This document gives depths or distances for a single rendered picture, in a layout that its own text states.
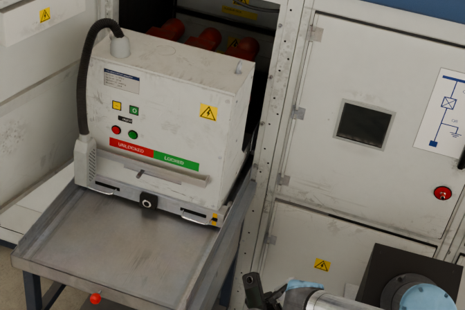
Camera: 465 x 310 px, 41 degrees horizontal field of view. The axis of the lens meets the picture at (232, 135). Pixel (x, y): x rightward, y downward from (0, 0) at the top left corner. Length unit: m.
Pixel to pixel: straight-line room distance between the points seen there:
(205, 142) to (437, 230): 0.91
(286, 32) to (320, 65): 0.15
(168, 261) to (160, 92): 0.55
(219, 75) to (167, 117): 0.21
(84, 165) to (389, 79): 1.02
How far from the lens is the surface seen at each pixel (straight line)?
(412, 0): 1.93
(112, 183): 2.22
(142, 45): 2.06
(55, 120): 2.30
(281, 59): 2.09
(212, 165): 2.01
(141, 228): 2.15
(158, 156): 2.07
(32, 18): 2.00
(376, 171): 2.23
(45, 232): 2.15
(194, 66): 1.96
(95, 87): 2.04
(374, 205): 2.32
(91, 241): 2.12
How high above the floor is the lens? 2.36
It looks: 35 degrees down
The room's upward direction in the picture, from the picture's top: 8 degrees clockwise
